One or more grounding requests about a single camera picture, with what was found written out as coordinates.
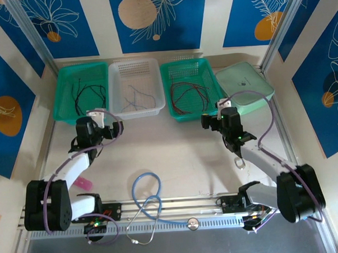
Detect thin blue wire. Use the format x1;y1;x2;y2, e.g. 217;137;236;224
121;83;138;111

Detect thin black wire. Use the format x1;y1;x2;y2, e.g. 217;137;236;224
73;80;87;117
74;84;107;110

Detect green perforated plastic basket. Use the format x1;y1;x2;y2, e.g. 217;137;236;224
159;57;226;124
50;62;111;127

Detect metal scissor tongs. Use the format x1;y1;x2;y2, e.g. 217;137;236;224
233;156;247;171

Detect light green lidded box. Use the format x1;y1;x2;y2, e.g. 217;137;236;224
214;60;276;116

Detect pink plastic case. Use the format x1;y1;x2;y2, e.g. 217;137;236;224
75;176;93;192

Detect white perforated plastic basket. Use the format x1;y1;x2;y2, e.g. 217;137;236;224
107;57;167;121

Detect small circuit board with LEDs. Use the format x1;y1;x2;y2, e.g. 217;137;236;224
242;213;268;231
82;220;108;235

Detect blue stethoscope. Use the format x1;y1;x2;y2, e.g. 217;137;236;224
123;170;202;246

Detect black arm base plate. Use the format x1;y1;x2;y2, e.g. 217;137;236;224
70;203;124;224
220;195;248;214

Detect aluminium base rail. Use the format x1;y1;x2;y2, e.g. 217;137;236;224
19;193;280;225

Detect grey slotted cable duct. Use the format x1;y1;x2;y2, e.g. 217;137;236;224
29;214;246;240

